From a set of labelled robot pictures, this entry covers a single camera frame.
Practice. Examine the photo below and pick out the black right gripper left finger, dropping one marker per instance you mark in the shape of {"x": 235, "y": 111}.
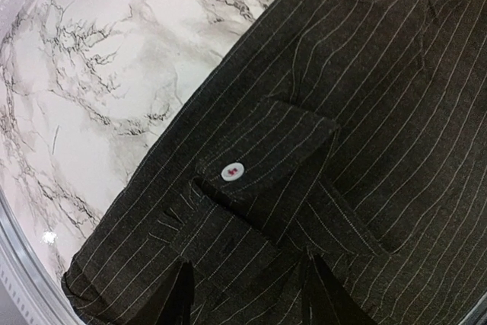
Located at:
{"x": 177, "y": 309}

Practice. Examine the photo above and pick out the black pinstriped long sleeve shirt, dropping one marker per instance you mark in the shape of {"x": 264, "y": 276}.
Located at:
{"x": 350, "y": 129}

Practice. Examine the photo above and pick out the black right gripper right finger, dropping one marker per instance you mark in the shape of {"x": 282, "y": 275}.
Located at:
{"x": 326, "y": 302}

